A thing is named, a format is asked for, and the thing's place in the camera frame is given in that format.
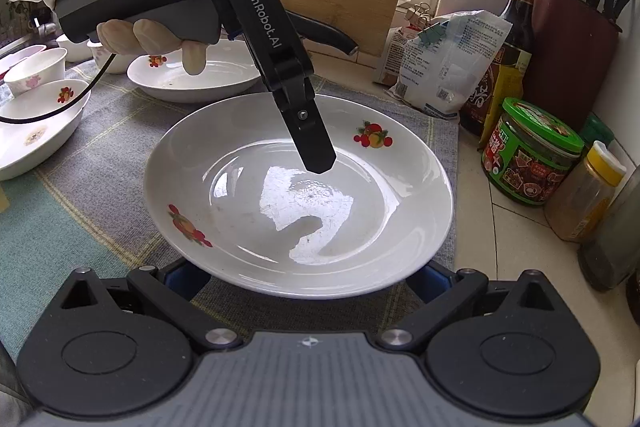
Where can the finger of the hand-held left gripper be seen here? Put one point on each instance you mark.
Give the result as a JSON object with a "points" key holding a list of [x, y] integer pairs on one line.
{"points": [[310, 132]]}

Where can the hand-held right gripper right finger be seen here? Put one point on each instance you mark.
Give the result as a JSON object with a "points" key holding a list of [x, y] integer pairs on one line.
{"points": [[430, 282]]}

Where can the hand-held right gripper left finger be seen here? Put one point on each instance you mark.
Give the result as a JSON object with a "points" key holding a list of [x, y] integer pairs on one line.
{"points": [[182, 279]]}

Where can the white fruit print plate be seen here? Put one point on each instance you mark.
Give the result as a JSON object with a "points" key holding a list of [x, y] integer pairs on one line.
{"points": [[220, 79], [30, 152], [250, 187]]}

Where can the orange white food bag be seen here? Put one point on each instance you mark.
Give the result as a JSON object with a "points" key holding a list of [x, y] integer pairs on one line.
{"points": [[395, 52]]}

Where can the grey checked dish mat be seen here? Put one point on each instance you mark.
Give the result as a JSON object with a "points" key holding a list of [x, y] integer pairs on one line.
{"points": [[115, 147]]}

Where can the white plastic seasoning packet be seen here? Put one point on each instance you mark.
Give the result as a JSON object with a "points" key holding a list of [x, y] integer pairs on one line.
{"points": [[450, 67]]}

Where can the green binder clip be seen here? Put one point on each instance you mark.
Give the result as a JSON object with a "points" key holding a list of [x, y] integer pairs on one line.
{"points": [[432, 32]]}

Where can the green lid sauce jar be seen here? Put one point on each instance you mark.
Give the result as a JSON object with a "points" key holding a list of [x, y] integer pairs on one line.
{"points": [[530, 157]]}

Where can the yellow lid spice jar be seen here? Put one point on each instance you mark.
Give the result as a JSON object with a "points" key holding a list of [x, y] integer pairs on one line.
{"points": [[580, 202]]}

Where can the dark glass bottle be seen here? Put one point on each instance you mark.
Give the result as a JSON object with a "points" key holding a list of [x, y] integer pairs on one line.
{"points": [[612, 242]]}

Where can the green cap bottle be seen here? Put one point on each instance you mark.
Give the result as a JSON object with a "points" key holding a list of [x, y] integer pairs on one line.
{"points": [[597, 129]]}

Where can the dark soy sauce bottle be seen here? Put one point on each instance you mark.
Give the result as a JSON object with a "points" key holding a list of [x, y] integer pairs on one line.
{"points": [[520, 7]]}

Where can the white bowl pink rim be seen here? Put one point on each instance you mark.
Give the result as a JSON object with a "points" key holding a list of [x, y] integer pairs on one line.
{"points": [[15, 57]]}

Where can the dark brown knife block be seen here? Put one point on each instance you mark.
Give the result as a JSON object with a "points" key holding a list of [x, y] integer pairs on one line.
{"points": [[570, 57]]}

